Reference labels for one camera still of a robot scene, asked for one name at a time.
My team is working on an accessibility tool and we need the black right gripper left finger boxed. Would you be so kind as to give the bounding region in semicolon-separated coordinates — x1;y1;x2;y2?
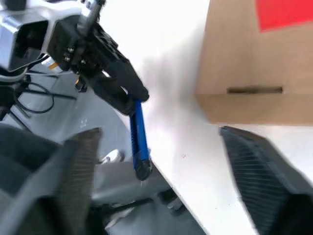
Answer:
2;127;103;235

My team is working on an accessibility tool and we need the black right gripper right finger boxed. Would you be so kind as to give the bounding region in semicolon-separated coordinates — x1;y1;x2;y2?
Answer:
219;126;313;235

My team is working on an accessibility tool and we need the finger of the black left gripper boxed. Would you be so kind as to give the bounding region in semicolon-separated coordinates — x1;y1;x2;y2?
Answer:
104;59;150;100
85;74;134;115

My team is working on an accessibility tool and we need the blue pen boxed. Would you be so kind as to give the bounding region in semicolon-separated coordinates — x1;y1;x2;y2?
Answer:
128;94;153;182

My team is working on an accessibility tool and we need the brown cardboard box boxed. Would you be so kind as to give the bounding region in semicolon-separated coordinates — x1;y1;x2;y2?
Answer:
195;0;313;127

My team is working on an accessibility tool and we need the red tape strip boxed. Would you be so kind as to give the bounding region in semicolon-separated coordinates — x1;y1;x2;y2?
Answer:
254;0;313;32

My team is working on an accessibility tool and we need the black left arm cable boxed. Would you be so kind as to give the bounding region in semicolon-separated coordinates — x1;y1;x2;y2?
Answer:
13;53;77;117

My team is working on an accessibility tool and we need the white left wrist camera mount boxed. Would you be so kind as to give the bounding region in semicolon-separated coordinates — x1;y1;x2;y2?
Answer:
0;7;83;73

